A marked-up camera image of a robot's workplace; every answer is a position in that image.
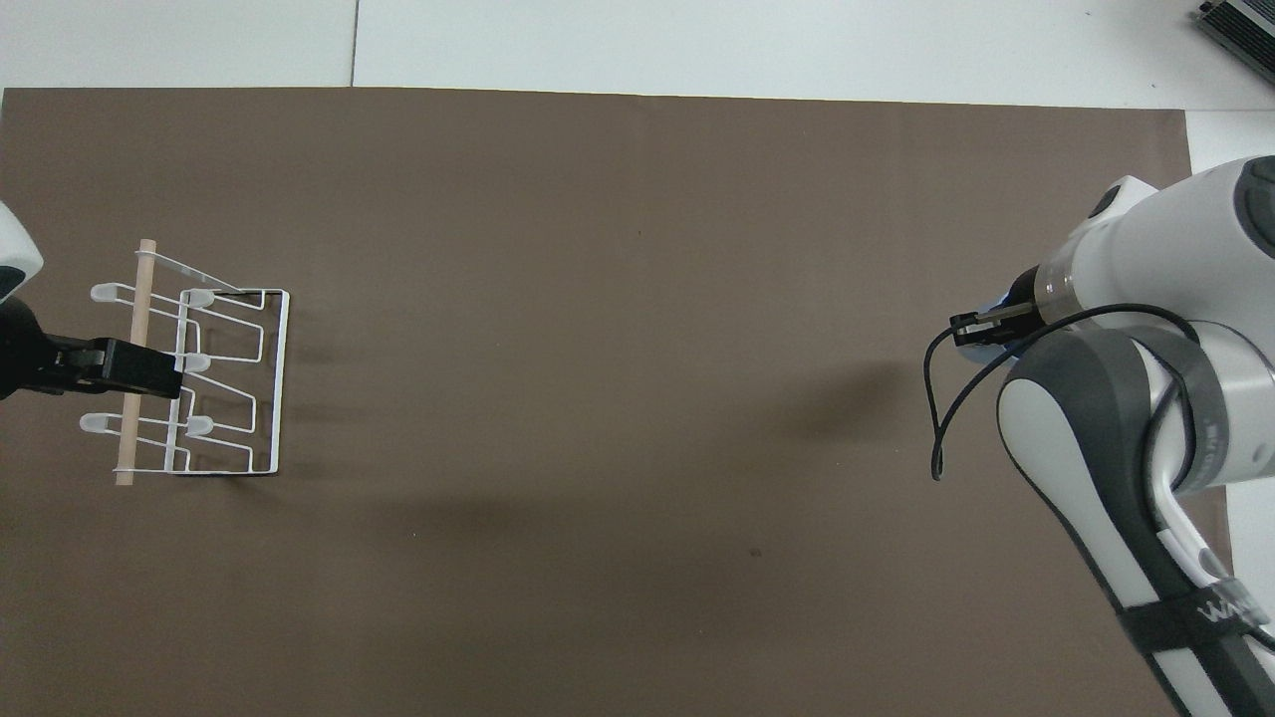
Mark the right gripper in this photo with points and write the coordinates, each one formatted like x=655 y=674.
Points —
x=1024 y=293

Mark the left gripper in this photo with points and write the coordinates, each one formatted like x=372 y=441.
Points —
x=20 y=354

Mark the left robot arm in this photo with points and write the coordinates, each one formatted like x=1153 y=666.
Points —
x=12 y=251

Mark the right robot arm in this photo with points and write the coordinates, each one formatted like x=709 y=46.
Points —
x=1146 y=259

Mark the grey ribbed metal device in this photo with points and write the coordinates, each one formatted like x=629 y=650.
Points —
x=1243 y=22

